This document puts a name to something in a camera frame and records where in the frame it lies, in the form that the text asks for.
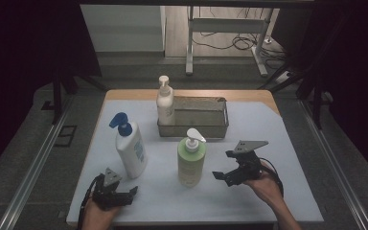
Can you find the tangled black floor cables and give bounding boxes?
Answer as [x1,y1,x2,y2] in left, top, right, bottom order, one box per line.
[191,8,288,70]

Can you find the person's right hand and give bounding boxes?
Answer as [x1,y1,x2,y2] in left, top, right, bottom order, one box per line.
[242,159,286,209]

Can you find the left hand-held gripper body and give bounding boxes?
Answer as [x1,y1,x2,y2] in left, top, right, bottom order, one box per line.
[90,167,132,212]

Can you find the white metal desk frame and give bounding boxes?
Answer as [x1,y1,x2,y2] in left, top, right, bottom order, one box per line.
[185,6,269,78]

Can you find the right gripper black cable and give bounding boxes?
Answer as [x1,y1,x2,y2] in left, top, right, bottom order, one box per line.
[258,157,285,197]

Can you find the white table mat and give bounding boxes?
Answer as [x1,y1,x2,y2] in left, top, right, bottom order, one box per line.
[66,99,324,224]

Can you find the metal mesh basket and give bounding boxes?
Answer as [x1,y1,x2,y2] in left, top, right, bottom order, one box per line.
[156,95,230,139]

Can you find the dark curtain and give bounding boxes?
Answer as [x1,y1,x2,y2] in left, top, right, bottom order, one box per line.
[272,0,368,186]
[0,0,103,183]

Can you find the white power strip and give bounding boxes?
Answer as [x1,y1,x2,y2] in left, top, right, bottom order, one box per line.
[275,70,293,84]

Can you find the person's left hand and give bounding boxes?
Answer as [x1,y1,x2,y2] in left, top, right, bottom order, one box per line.
[81,199,123,230]

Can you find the white bottle with blue pump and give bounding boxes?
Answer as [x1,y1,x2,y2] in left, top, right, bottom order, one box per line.
[108,111,149,180]

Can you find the metal floor rail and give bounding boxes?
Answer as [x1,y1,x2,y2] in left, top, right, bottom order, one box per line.
[0,95,75,230]
[299,99,368,230]

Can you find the green pump bottle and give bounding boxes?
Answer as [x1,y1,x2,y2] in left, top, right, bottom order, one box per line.
[176,127,208,189]

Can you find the black stand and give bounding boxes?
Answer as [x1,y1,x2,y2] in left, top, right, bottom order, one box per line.
[51,66,109,127]
[258,61,326,130]

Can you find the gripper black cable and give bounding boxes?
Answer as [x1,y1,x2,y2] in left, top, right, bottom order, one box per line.
[77,172,104,230]
[258,157,285,197]

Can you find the white cabinet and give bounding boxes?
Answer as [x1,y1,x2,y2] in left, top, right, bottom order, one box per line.
[80,4,167,54]

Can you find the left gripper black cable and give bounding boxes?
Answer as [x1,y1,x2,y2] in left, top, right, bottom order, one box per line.
[77,172,104,230]

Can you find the cream pump bottle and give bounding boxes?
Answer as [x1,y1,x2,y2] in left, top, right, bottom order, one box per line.
[155,75,175,127]

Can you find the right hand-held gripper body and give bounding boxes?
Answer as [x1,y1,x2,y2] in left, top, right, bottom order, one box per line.
[232,139,269,187]

